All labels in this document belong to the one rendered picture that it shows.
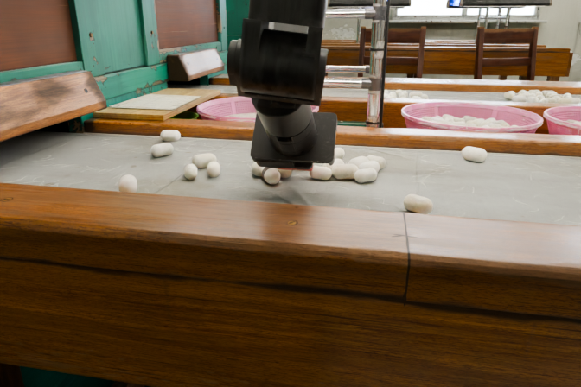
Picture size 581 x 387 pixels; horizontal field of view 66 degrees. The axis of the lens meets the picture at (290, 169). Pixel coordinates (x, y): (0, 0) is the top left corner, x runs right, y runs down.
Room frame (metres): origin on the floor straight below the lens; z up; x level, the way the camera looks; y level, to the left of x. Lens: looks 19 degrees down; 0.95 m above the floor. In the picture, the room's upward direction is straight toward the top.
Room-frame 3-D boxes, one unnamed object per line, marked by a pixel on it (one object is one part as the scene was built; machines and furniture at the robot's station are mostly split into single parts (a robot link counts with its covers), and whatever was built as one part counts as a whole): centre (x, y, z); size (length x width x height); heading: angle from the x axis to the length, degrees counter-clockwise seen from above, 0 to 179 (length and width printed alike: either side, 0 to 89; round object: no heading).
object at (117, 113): (1.02, 0.29, 0.77); 0.33 x 0.15 x 0.01; 169
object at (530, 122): (0.89, -0.36, 0.72); 0.27 x 0.27 x 0.10
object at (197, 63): (1.36, 0.27, 0.83); 0.30 x 0.06 x 0.07; 169
